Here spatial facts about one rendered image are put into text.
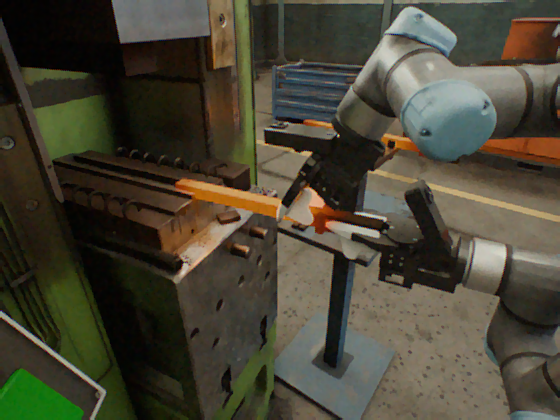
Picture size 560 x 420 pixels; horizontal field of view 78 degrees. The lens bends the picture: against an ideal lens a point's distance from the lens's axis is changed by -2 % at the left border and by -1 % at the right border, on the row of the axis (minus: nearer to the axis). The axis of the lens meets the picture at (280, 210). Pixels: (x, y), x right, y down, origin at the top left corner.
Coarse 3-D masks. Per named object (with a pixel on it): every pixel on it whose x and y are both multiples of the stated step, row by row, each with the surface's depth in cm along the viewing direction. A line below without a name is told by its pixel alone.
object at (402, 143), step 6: (306, 120) 108; (312, 120) 108; (312, 126) 106; (318, 126) 105; (324, 126) 104; (330, 126) 103; (384, 138) 94; (390, 138) 93; (396, 138) 93; (402, 138) 93; (396, 144) 93; (402, 144) 92; (408, 144) 91; (414, 144) 90; (414, 150) 91; (450, 162) 87; (456, 162) 86
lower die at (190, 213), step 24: (72, 168) 81; (144, 168) 80; (168, 168) 80; (120, 192) 70; (144, 192) 70; (168, 192) 70; (192, 192) 68; (72, 216) 71; (96, 216) 67; (120, 216) 64; (144, 216) 64; (168, 216) 64; (192, 216) 69; (144, 240) 64; (168, 240) 64
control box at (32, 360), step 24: (0, 312) 31; (0, 336) 30; (24, 336) 32; (0, 360) 29; (24, 360) 31; (48, 360) 33; (0, 384) 28; (48, 384) 32; (72, 384) 34; (96, 384) 36; (96, 408) 35
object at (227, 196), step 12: (180, 180) 71; (192, 180) 71; (204, 192) 67; (216, 192) 66; (228, 192) 66; (240, 192) 66; (228, 204) 65; (240, 204) 64; (252, 204) 63; (264, 204) 62; (276, 204) 61; (324, 204) 60; (324, 216) 57; (336, 216) 57; (348, 216) 57; (360, 216) 57; (324, 228) 58; (372, 228) 54
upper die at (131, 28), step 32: (0, 0) 52; (32, 0) 49; (64, 0) 47; (96, 0) 45; (128, 0) 46; (160, 0) 50; (192, 0) 56; (32, 32) 52; (64, 32) 49; (96, 32) 47; (128, 32) 47; (160, 32) 51; (192, 32) 57
